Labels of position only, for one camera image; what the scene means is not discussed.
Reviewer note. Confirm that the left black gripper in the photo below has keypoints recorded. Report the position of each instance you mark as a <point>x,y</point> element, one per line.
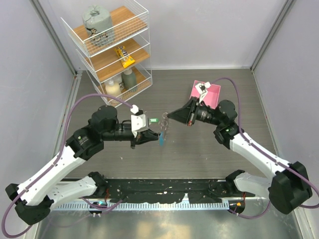
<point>143,136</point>

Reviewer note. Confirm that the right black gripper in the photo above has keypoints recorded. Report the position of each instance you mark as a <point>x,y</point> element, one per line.
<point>185,114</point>

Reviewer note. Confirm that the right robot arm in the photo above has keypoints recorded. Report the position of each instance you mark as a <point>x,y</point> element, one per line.
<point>286,185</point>

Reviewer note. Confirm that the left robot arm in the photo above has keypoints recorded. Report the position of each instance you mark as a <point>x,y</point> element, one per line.
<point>39,195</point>

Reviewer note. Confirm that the key with green tag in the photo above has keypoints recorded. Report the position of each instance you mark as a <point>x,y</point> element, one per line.
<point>153,120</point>

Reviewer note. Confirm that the pink open drawer box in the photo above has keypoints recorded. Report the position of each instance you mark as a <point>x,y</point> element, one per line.
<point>211,99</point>

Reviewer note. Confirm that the green pump bottle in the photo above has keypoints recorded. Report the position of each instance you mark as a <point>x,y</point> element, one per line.
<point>129,79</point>

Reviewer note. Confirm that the cream pump bottle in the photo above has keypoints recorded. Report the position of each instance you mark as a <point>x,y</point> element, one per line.
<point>112,88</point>

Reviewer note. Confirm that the patterned jar on shelf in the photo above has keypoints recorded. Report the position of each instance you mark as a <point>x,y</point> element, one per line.
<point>118,79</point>

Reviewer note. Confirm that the yellow candy bag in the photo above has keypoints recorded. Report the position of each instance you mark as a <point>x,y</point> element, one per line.
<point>125,58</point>

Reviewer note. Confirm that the grey wrapped paper roll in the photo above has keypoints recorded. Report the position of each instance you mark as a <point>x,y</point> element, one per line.
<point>99,26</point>

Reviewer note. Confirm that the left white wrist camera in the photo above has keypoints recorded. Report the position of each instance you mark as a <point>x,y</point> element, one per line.
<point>139,121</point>

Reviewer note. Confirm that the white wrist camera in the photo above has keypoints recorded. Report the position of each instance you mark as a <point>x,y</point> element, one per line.
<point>139,121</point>
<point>202,89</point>

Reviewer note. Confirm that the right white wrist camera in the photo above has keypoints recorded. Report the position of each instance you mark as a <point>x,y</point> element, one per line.
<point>202,89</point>

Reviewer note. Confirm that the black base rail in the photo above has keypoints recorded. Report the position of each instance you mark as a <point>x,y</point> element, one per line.
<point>163,191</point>

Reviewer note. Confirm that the white slotted cable duct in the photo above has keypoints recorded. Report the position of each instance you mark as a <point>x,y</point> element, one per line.
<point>80,205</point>

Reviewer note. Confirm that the white wire shelf rack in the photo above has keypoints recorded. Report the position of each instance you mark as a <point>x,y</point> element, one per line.
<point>132,30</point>

